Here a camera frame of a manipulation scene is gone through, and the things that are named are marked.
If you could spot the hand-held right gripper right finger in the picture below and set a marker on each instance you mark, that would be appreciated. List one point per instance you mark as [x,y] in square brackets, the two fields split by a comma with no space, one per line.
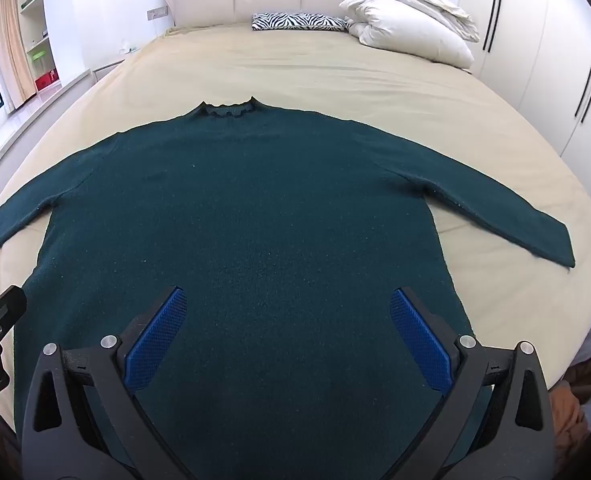
[420,340]

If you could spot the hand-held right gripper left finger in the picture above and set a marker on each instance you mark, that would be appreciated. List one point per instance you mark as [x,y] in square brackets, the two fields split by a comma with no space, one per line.
[155,340]

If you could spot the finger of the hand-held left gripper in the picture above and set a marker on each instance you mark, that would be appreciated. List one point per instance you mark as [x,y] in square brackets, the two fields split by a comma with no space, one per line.
[2,310]

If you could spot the dark green sweater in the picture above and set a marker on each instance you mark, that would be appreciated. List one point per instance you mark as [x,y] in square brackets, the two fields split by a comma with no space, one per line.
[255,210]

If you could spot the white window ledge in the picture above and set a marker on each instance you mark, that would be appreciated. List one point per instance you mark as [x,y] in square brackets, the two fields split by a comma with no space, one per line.
[50,105]

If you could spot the red box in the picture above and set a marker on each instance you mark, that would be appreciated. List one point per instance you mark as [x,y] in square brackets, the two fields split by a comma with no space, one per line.
[45,81]

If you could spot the green box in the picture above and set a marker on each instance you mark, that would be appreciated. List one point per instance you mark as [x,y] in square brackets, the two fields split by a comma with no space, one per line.
[39,55]

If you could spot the beige curtain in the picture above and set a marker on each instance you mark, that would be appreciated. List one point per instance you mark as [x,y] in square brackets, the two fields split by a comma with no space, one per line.
[12,50]

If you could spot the bed with beige sheet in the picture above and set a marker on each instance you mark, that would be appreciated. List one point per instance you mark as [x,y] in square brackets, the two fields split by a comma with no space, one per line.
[325,70]

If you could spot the white open shelf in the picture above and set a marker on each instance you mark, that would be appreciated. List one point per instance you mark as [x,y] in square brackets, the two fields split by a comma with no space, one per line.
[31,25]

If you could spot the white pillow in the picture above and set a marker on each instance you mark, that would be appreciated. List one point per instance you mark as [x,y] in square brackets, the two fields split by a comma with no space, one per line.
[410,30]

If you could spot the zebra print pillow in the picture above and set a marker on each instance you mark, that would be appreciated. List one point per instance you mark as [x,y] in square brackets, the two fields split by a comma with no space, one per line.
[295,21]

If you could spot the wall socket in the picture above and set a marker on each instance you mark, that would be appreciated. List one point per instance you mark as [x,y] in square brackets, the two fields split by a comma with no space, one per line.
[157,13]

